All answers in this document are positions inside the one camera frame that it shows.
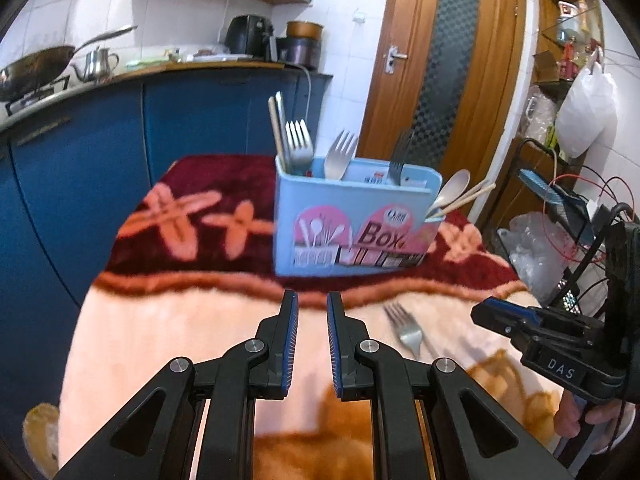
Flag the beige chopstick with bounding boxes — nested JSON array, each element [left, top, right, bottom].
[[427, 182, 496, 218]]

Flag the pale pink chopstick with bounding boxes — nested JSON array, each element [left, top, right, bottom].
[[435, 178, 489, 212]]

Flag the beige plastic spoon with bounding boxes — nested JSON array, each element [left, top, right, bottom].
[[426, 169, 471, 218]]

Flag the blue utensil holder box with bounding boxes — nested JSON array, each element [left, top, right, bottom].
[[272, 157, 444, 278]]

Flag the beige plastic fork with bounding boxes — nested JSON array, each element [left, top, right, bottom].
[[323, 130, 359, 180]]

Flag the wooden chopstick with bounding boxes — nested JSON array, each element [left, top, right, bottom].
[[268, 96, 288, 172]]

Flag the slim steel utensil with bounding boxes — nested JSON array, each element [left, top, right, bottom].
[[274, 91, 288, 164]]

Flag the blue lower kitchen cabinets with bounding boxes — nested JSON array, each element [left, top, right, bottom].
[[1, 68, 329, 415]]

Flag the person right hand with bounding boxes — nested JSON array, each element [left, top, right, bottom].
[[553, 390, 636, 455]]

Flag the clear plastic bags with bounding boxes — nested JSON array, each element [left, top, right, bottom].
[[497, 211, 576, 304]]

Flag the orange red floral blanket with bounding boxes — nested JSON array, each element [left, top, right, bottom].
[[22, 153, 564, 480]]

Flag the black metal trolley rack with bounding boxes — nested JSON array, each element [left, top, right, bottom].
[[480, 138, 639, 318]]

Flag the white plastic bag hanging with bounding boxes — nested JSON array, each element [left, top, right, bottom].
[[555, 62, 617, 158]]

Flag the wooden door with glass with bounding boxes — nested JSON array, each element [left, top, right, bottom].
[[357, 0, 526, 183]]

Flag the steel kettle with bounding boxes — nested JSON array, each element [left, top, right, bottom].
[[70, 48, 120, 84]]

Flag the black wok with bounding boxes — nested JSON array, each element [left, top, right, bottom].
[[0, 25, 137, 103]]

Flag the black air fryer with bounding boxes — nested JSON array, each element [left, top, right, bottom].
[[224, 14, 278, 62]]

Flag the rice cooker with brown pot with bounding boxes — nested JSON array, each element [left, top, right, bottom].
[[277, 21, 323, 70]]

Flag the red cable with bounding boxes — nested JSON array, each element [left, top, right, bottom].
[[541, 173, 640, 266]]

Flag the wooden wall shelf with bottles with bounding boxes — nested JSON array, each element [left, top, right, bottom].
[[533, 0, 604, 104]]

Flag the white power cable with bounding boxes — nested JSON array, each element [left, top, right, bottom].
[[284, 62, 314, 134]]

